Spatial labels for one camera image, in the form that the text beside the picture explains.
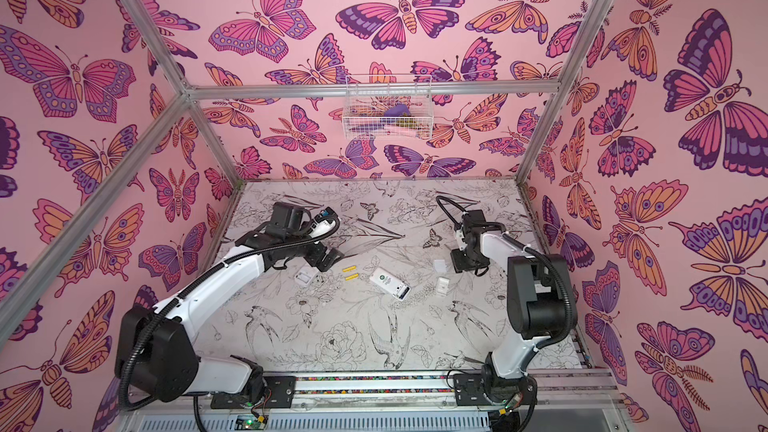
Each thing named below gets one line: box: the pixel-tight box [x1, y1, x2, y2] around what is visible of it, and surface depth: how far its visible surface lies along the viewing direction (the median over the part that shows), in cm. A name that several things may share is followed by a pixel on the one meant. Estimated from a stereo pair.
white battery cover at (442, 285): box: [437, 277, 450, 294], surface depth 94 cm
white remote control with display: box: [370, 267, 412, 301], surface depth 93 cm
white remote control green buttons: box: [294, 263, 319, 287], surface depth 96 cm
